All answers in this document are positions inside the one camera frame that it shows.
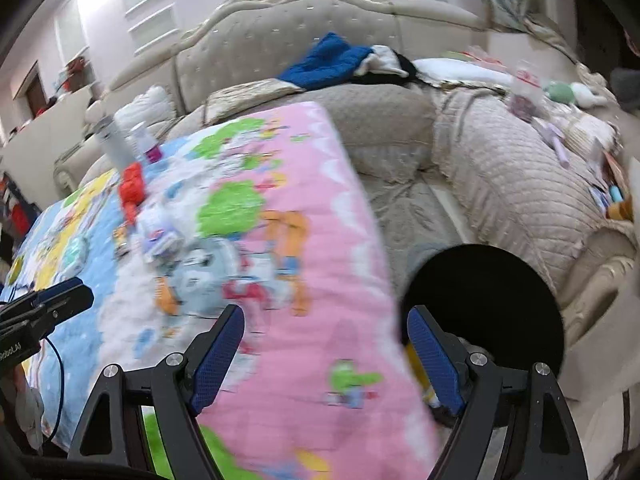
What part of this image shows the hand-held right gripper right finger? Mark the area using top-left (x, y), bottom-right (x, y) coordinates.
top-left (406, 304), bottom-right (589, 480)

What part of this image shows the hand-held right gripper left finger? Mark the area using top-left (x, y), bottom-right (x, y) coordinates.
top-left (66, 304), bottom-right (247, 480)

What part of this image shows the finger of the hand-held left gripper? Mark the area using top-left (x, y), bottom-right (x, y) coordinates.
top-left (27, 286), bottom-right (95, 342)
top-left (30, 277), bottom-right (85, 308)

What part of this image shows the black round bin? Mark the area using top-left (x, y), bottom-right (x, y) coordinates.
top-left (402, 244), bottom-right (566, 393)

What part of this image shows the small blue white box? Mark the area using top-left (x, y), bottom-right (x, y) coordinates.
top-left (140, 227), bottom-right (183, 263)

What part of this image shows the red toy block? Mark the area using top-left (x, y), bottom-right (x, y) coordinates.
top-left (119, 162), bottom-right (146, 221)

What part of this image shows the pink cartoon printed blanket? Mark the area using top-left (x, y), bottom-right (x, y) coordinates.
top-left (0, 101), bottom-right (443, 480)

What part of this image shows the beige carved armchair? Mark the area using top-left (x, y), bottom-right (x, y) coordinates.
top-left (52, 130), bottom-right (106, 196)

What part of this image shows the silver thermos bottle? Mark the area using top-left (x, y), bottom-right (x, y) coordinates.
top-left (96, 115), bottom-right (132, 168)

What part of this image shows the white partition counter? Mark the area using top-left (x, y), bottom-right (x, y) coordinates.
top-left (0, 87), bottom-right (108, 181)

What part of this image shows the clear bottle with pink base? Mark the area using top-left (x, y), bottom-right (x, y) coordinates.
top-left (129, 121), bottom-right (163, 163)

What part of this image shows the quilted beige cover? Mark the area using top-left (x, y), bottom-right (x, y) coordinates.
top-left (432, 87), bottom-right (636, 296)

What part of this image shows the white quilted pillow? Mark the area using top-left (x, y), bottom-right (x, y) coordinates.
top-left (112, 85), bottom-right (176, 131)

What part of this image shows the dark wooden door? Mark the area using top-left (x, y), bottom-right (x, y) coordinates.
top-left (25, 60), bottom-right (48, 118)

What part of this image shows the quilted beige cushion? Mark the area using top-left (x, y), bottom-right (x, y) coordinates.
top-left (320, 82), bottom-right (438, 181)

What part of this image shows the pink white stick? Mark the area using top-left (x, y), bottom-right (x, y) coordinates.
top-left (537, 120), bottom-right (571, 168)

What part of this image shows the embroidered beige cushion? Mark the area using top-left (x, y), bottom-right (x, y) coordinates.
top-left (202, 80), bottom-right (306, 123)

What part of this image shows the clear plastic bag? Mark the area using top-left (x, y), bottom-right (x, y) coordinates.
top-left (505, 60), bottom-right (543, 121)

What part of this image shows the green plush toy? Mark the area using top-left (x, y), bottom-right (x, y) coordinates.
top-left (542, 80), bottom-right (608, 108)

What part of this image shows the white and black garment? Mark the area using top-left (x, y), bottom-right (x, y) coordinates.
top-left (352, 45), bottom-right (421, 86)

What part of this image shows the blue knitted garment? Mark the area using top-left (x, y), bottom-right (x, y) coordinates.
top-left (276, 32), bottom-right (373, 88)

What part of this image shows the tufted beige headboard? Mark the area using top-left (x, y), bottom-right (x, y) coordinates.
top-left (172, 0), bottom-right (488, 111)

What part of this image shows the grey patterned curtain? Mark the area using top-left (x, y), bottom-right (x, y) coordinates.
top-left (477, 0), bottom-right (581, 61)

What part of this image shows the black cable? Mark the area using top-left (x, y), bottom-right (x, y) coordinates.
top-left (42, 337), bottom-right (65, 442)

